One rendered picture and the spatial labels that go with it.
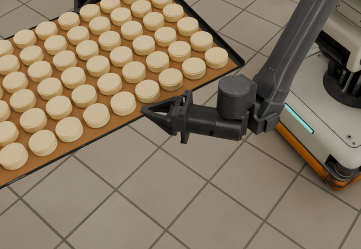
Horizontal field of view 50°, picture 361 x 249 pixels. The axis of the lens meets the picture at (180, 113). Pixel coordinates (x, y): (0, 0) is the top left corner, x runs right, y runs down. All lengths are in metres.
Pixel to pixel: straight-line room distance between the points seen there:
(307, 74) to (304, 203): 0.59
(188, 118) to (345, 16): 0.90
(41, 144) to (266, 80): 0.44
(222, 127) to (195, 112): 0.06
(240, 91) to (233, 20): 1.97
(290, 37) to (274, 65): 0.06
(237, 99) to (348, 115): 1.18
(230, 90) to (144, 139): 1.30
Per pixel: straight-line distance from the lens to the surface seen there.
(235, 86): 0.69
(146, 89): 0.80
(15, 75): 0.92
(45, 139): 0.78
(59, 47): 0.95
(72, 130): 0.77
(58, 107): 0.82
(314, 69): 1.97
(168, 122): 0.74
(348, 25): 1.49
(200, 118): 0.74
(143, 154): 1.90
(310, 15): 0.75
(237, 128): 0.73
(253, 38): 2.51
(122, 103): 0.78
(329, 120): 1.78
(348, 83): 1.88
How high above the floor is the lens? 1.58
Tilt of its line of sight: 51 degrees down
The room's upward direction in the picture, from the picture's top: straight up
